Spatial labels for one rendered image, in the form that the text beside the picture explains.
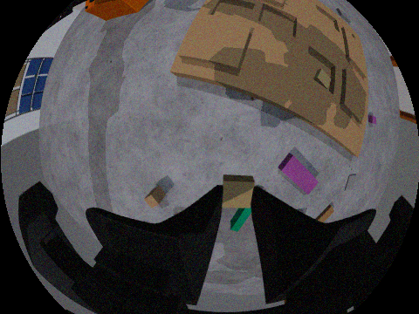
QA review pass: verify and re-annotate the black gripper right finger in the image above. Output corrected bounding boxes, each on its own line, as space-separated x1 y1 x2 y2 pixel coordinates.
251 186 376 304

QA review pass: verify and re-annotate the green rectangular block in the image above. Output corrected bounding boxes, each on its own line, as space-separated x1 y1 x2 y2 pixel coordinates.
230 208 251 231

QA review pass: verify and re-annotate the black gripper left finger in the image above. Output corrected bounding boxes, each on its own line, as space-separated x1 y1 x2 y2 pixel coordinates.
85 185 223 306

